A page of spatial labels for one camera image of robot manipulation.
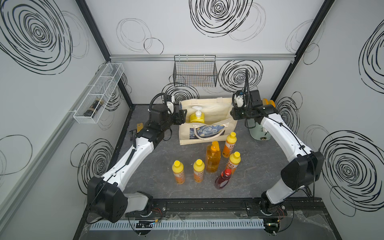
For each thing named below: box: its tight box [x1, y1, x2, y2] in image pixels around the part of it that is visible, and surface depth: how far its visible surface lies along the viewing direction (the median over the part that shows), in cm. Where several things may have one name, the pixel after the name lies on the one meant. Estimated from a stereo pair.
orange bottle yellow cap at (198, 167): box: [193, 159, 205, 183], surface depth 69 cm
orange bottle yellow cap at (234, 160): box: [225, 151, 241, 175], surface depth 72 cm
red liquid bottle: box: [215, 168, 232, 189], surface depth 71 cm
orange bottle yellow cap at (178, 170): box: [172, 160, 186, 185], surface depth 69 cm
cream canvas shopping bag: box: [179, 97, 238, 146], surface depth 91 cm
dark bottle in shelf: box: [83, 97, 105, 119], surface depth 69 cm
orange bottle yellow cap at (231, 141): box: [222, 132, 237, 158], surface depth 80 cm
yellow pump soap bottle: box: [189, 106, 206, 124], surface depth 87 cm
